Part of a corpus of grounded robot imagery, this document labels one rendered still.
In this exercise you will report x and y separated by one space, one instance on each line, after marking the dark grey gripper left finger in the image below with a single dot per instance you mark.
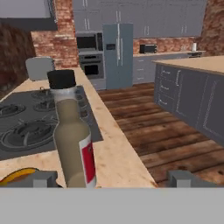
43 178

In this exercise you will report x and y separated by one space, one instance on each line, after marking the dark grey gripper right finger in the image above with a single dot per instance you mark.
179 178

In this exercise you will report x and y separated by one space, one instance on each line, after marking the beige bottle with black cap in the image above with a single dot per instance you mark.
73 137

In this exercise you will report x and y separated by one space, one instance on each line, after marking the yellow round object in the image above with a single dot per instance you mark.
17 174

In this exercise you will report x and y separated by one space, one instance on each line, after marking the dark grey hob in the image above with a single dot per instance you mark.
26 131

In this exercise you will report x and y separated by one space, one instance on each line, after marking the dark grey island cabinets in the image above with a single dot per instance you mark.
189 99

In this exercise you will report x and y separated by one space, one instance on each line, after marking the grey toaster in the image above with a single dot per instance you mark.
39 68

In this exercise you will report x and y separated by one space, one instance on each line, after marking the grey base cabinets run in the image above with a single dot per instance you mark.
144 68

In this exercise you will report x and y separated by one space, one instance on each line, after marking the grey built-in oven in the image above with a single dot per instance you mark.
92 65

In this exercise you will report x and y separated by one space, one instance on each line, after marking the white paper towel roll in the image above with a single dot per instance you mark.
194 47

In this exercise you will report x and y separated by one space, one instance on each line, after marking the black toaster oven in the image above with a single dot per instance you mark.
148 48

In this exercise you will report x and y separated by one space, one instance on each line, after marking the grey fridge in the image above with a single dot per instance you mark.
118 58

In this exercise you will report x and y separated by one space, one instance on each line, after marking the black microwave oven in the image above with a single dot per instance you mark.
89 42

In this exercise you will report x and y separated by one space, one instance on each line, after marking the grey range hood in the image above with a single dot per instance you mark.
26 14

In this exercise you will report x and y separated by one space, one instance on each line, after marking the grey wall cupboards run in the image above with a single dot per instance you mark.
163 17

